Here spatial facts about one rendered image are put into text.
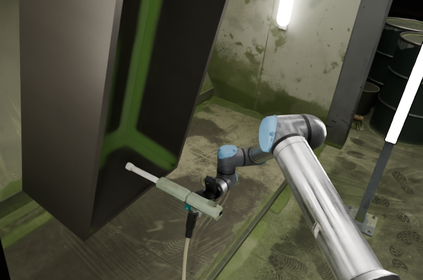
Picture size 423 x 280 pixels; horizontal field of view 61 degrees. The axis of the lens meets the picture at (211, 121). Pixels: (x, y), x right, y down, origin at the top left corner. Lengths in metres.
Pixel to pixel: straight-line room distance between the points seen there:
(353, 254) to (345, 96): 2.19
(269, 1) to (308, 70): 0.64
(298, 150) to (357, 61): 1.92
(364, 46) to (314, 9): 0.46
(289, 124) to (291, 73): 1.97
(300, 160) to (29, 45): 0.87
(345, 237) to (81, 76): 0.81
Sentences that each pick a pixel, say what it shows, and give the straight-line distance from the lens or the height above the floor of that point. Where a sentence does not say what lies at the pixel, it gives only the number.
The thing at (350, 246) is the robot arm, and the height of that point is 0.91.
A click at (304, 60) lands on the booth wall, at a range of 3.05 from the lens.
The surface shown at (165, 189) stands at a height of 0.55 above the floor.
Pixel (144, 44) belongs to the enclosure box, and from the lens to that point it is 1.69.
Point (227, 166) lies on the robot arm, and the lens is 1.70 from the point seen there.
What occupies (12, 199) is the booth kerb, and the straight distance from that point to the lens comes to 2.26.
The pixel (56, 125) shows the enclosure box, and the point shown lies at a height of 0.93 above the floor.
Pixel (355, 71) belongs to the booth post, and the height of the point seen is 0.68.
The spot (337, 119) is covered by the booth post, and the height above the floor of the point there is 0.26.
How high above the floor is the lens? 1.54
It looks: 28 degrees down
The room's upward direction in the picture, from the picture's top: 7 degrees clockwise
